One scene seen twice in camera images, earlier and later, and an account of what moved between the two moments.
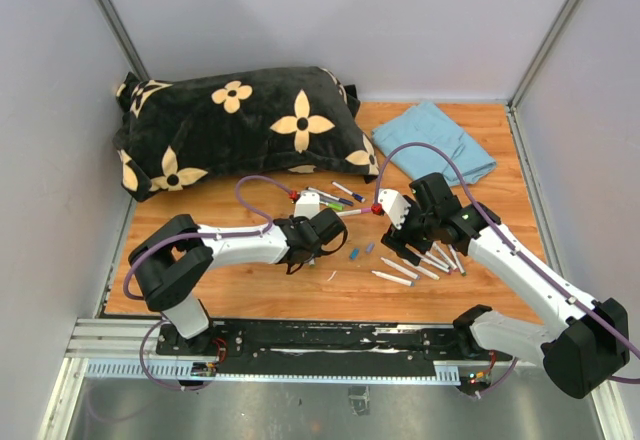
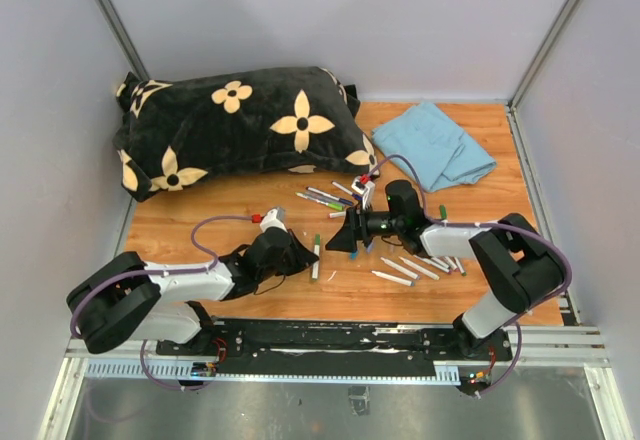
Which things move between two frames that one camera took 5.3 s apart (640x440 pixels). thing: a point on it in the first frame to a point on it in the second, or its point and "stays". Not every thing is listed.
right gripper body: (416, 231) to (358, 217)
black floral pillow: (180, 128) stays
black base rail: (331, 348) stays
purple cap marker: (436, 266) stays
